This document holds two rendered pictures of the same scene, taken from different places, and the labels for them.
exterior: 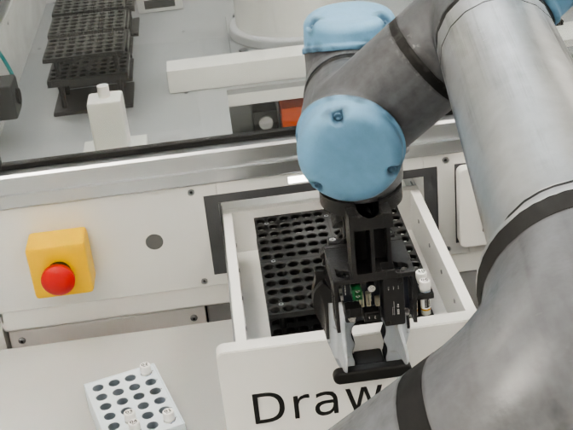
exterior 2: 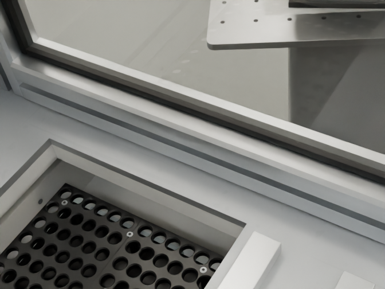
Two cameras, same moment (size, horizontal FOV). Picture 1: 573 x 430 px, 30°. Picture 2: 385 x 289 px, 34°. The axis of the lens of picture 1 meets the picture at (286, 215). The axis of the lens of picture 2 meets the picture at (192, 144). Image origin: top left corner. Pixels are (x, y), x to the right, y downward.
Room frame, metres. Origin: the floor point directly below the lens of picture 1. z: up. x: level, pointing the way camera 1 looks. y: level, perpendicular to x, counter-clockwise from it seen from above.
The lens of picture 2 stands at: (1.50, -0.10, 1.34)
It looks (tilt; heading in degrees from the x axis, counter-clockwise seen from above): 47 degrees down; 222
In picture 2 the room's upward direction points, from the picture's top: 10 degrees counter-clockwise
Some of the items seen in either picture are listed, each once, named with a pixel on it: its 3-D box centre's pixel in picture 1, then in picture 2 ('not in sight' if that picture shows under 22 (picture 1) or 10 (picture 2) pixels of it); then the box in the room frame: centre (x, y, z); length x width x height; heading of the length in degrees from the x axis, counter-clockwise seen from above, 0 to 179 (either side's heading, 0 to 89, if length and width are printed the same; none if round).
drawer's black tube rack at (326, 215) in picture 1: (338, 276); not in sight; (1.06, -0.05, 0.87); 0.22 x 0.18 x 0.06; 3
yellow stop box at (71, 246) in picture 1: (60, 264); not in sight; (1.15, 0.28, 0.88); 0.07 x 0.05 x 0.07; 93
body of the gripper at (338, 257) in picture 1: (365, 249); not in sight; (0.81, -0.07, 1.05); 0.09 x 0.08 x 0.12; 3
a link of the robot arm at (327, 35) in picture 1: (352, 78); not in sight; (0.81, -0.06, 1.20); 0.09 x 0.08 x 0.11; 173
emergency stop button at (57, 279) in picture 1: (58, 277); not in sight; (1.11, 0.28, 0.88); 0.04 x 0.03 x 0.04; 93
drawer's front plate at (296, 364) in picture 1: (367, 374); not in sight; (0.86, -0.06, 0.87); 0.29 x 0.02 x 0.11; 93
